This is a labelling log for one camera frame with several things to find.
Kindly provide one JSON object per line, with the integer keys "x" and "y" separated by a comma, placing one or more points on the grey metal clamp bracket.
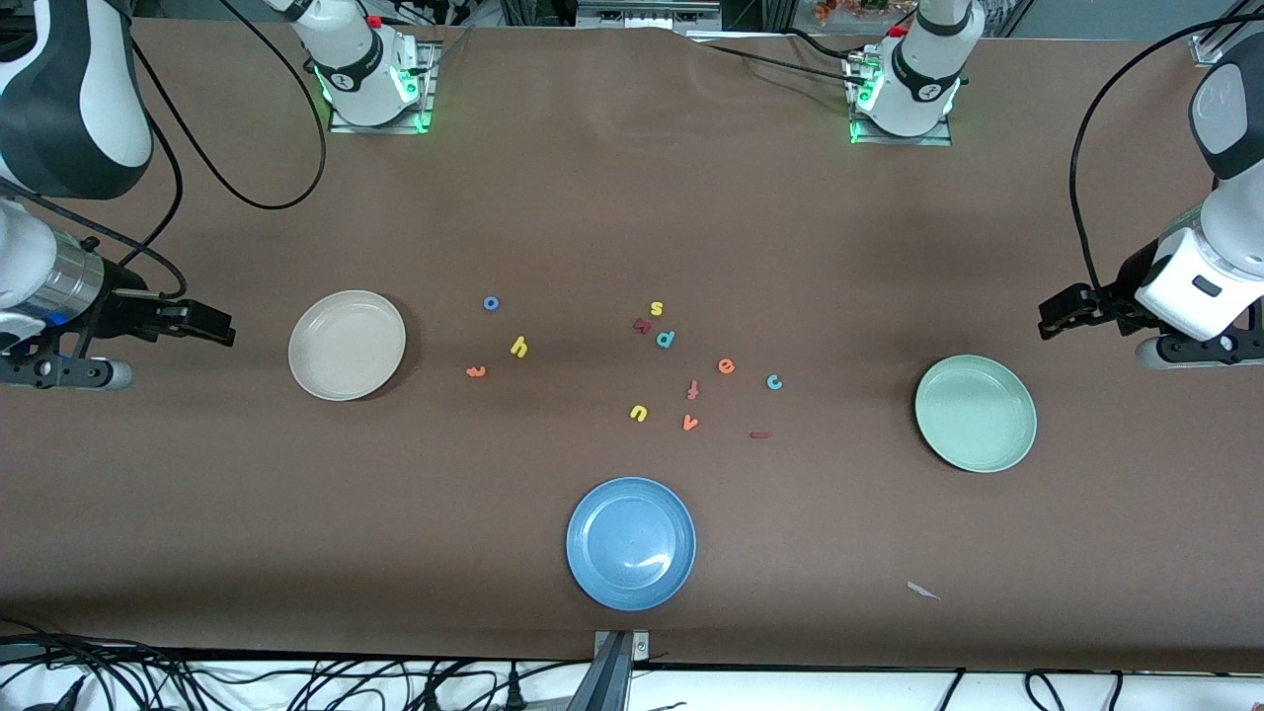
{"x": 640, "y": 644}

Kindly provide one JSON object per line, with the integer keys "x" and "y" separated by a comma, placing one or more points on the white paper scrap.
{"x": 923, "y": 591}

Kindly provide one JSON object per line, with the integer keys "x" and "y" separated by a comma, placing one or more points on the black aluminium post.
{"x": 604, "y": 686}

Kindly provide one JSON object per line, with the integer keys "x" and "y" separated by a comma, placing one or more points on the light brown plate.
{"x": 347, "y": 345}

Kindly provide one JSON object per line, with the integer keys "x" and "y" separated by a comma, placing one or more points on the grey socket box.
{"x": 642, "y": 15}

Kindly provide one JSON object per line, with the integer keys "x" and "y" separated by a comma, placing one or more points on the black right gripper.
{"x": 126, "y": 308}

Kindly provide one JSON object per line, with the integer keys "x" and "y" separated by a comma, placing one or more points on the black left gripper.
{"x": 1113, "y": 302}

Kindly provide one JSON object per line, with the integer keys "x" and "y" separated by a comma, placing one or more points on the blue plate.
{"x": 631, "y": 543}

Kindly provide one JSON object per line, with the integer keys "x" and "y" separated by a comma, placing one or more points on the orange patterned object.
{"x": 849, "y": 10}

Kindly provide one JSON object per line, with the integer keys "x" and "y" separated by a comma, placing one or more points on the green plate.
{"x": 976, "y": 413}

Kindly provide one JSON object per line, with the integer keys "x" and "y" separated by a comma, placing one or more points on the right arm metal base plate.
{"x": 380, "y": 128}

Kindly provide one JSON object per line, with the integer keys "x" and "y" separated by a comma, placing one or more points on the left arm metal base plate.
{"x": 899, "y": 140}

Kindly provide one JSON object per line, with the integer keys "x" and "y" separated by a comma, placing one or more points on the large table cover sheet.
{"x": 197, "y": 513}

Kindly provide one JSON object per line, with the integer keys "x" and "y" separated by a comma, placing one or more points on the aluminium frame profile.
{"x": 1207, "y": 47}

